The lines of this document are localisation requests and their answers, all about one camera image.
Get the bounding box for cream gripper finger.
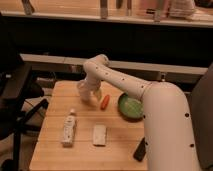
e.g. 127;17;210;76
93;89;102;101

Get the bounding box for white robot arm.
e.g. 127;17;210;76
83;54;202;171

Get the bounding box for green ceramic bowl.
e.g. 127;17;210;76
118;93;143;120

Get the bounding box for orange carrot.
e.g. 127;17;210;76
100;95;110;110

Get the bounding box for white sponge block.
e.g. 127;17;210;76
93;125;107;146

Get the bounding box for white plastic bottle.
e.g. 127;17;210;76
61;109;76;147

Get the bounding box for black phone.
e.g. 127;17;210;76
133;139;146;162

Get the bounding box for black office chair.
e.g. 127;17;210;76
0;13;48;171

